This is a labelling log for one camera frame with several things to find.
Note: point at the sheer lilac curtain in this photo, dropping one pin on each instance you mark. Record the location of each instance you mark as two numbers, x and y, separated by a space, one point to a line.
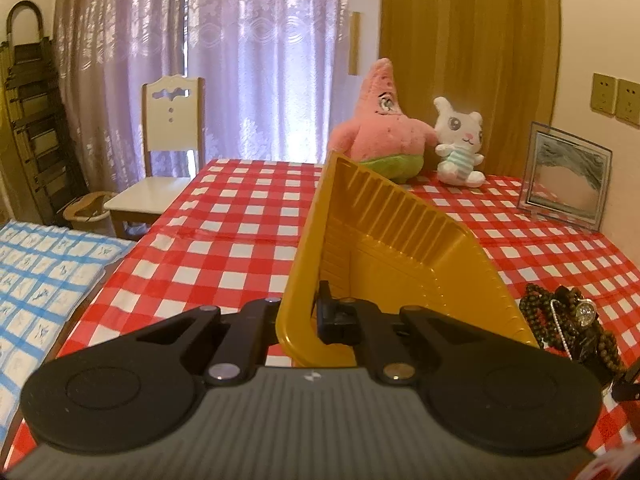
269 67

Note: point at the gold wall socket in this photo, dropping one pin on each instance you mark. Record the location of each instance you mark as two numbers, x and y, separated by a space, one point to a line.
628 102
603 94

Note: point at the white bunny plush toy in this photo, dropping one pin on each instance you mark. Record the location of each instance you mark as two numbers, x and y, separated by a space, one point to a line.
459 140

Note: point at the blue white checkered bedding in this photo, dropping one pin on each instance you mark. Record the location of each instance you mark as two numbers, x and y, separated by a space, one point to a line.
46 273

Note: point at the yellow plastic tray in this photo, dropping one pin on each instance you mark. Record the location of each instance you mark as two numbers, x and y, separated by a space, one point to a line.
372 239

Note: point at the cream wooden chair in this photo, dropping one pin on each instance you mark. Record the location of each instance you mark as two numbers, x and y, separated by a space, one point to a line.
173 125

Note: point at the gold wall socket right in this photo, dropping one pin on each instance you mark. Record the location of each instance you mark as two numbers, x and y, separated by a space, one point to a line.
628 102

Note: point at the gold wall socket left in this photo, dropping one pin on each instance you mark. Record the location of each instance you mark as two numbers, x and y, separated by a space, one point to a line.
603 94

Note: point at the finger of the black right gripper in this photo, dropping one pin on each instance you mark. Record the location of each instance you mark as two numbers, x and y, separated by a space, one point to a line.
626 388

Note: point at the pink starfish plush toy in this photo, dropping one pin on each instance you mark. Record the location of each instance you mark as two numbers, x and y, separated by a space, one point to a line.
380 136

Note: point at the glass sand picture frame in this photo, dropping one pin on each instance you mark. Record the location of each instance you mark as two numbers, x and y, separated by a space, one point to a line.
566 178

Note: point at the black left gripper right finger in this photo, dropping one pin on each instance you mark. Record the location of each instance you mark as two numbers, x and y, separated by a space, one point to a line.
488 390

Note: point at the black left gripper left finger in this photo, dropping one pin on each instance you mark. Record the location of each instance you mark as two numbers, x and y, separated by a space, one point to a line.
135 389

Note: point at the wooden wall handle strip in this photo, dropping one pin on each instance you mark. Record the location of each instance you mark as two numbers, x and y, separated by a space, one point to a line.
354 38

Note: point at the beige waste basket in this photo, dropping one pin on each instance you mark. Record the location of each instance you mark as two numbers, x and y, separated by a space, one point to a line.
88 213

